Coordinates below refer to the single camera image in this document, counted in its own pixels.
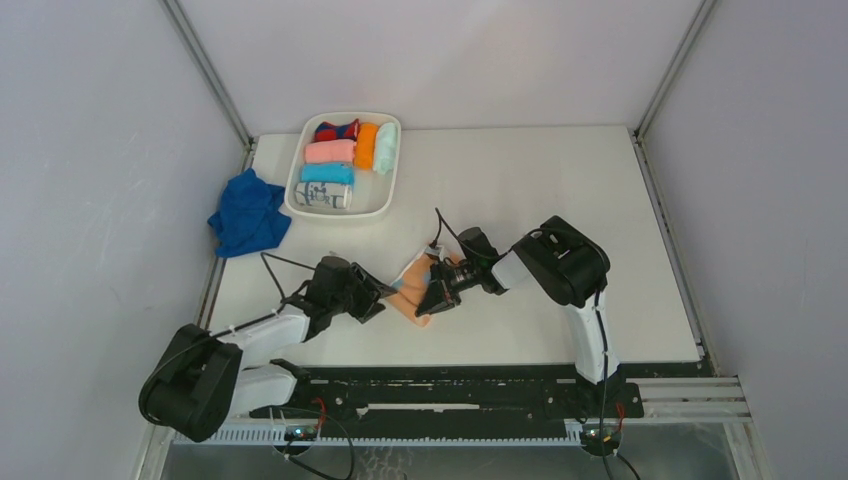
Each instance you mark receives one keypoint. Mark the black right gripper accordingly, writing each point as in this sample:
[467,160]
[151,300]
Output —
[442,292]

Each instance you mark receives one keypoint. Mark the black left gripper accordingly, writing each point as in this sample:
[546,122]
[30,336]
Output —
[369,289]

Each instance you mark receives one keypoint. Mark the orange towel with blue dots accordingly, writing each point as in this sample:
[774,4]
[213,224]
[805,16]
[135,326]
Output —
[411,286]

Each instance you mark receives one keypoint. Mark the blue microfiber towel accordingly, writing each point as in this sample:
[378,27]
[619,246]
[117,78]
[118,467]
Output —
[248,218]

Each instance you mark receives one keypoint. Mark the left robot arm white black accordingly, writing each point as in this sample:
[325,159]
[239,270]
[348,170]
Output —
[204,379]

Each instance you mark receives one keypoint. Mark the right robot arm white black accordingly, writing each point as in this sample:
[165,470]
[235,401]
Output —
[569,267]

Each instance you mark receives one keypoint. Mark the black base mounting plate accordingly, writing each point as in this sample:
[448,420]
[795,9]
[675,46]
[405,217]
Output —
[483,401]

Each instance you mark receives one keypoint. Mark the white plastic tray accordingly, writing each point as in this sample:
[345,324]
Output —
[371,192]

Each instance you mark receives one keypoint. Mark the white printed rolled towel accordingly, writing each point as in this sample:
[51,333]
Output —
[323,195]

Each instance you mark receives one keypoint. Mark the light blue rolled towel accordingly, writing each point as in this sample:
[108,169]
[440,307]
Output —
[333,172]

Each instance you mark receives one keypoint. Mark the mint green rolled towel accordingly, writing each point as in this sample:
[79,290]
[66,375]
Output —
[386,146]

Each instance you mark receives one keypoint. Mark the pink rolled towel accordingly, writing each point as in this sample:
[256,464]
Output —
[334,151]

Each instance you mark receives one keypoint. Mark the orange rolled towel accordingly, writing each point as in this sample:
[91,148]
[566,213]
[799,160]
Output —
[365,146]

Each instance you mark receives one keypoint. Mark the red and blue rolled towel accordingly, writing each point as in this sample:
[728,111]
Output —
[327,131]

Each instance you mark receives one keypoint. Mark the left circuit board with wires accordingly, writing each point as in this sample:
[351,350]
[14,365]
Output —
[310,434]

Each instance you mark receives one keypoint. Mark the circuit board with wires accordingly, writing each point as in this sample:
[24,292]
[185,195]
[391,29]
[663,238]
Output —
[310,434]
[603,441]

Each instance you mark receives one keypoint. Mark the white slotted cable duct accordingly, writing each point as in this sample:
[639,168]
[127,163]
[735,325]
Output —
[266,435]

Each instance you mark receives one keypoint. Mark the right circuit board with wires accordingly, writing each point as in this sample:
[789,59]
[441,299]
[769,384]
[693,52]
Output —
[603,441]

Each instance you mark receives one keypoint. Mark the left aluminium frame post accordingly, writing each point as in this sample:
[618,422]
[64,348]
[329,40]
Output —
[184,28]

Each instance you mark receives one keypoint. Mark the aluminium frame post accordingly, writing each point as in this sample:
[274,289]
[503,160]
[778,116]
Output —
[691,35]
[184,28]

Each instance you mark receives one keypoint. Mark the right aluminium frame post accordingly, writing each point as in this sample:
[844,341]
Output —
[691,35]

